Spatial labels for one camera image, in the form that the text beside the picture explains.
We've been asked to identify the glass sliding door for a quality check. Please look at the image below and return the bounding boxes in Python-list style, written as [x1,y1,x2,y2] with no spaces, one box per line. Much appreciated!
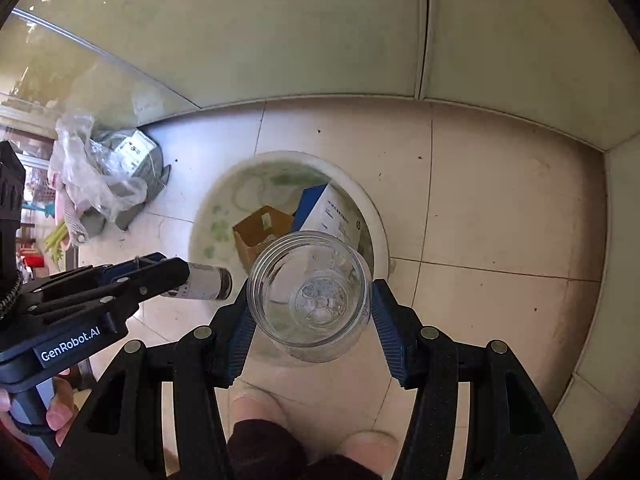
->
[0,7,202,162]

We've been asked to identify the grey plastic bag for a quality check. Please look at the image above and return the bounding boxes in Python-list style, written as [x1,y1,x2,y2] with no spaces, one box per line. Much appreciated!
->
[92,128,173,234]

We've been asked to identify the brown cardboard box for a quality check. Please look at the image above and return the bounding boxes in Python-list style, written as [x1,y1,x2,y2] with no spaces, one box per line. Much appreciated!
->
[232,204,296,277]

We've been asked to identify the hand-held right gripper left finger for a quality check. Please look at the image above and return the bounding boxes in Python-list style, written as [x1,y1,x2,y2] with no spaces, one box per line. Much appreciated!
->
[50,276,259,480]

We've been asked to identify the green vegetable stalks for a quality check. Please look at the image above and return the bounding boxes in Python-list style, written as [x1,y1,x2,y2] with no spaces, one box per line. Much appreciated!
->
[43,219,70,267]

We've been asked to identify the person's right foot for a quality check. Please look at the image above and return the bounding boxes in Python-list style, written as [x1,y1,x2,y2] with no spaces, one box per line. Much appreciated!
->
[344,429,402,479]

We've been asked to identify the person's left foot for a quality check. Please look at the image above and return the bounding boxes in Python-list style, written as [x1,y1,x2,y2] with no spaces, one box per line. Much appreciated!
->
[227,387,296,442]

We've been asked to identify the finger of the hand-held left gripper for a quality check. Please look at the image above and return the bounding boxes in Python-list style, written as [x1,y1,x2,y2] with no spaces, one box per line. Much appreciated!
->
[22,253,167,297]
[22,258,192,319]

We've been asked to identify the clear plastic jar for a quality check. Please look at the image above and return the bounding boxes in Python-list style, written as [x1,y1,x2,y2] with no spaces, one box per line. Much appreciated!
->
[246,230,374,365]

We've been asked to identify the clear plastic bag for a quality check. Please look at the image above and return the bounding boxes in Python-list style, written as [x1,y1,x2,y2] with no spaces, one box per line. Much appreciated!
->
[48,113,150,222]

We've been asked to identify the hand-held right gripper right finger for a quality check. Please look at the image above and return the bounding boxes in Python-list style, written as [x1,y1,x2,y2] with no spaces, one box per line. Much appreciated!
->
[370,279,581,480]

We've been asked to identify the person's left forearm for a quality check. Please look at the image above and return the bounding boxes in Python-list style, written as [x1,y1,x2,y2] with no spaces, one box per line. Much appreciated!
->
[0,410,53,480]

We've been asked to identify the small brown labelled bottle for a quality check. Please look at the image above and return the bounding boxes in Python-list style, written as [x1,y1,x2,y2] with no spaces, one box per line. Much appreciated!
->
[175,262,234,302]

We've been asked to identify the person's left hand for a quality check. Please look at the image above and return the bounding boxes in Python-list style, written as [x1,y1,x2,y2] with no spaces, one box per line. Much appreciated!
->
[45,375,77,447]

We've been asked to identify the person's foot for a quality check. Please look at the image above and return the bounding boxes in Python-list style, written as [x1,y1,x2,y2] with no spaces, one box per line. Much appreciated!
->
[344,429,402,479]
[227,387,296,442]

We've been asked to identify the blue and white carton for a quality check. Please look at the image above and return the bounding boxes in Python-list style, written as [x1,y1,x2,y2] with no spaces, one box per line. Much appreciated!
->
[291,183,369,254]

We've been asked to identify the dark red trousers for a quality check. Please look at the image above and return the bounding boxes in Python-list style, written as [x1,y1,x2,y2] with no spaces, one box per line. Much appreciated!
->
[227,418,384,480]

